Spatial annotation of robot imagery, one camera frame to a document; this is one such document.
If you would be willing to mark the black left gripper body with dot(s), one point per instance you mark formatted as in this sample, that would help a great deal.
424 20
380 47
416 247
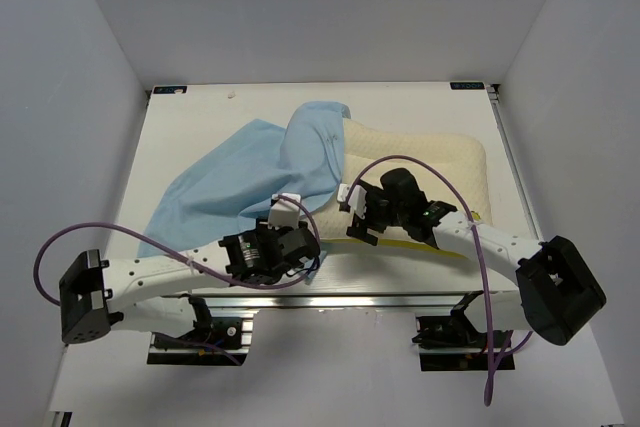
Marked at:
264 232

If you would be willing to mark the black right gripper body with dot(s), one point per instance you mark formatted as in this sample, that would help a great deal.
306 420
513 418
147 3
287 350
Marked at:
379 213

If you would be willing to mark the cream quilted pillow yellow edge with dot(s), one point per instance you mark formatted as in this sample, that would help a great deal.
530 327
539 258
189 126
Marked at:
459 158

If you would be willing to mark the light blue pillowcase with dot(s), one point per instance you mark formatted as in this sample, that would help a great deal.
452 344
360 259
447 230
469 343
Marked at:
227 190

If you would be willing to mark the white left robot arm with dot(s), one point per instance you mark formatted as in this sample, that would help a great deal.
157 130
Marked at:
149 293

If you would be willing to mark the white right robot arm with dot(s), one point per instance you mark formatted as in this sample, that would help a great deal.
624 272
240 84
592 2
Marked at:
557 292

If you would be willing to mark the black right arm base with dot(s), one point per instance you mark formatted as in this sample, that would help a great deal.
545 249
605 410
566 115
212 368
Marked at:
450 343

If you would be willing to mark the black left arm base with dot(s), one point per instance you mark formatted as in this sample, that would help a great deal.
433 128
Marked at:
199 334

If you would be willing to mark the blue sticker right corner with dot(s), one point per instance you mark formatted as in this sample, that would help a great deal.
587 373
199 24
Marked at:
463 85

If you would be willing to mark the blue sticker corner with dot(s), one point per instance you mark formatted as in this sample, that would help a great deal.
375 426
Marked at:
463 85
170 90

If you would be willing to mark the blue sticker left corner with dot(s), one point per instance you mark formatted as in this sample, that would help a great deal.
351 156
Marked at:
170 90

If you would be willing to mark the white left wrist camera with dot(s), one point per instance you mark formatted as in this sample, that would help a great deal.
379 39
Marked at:
284 210

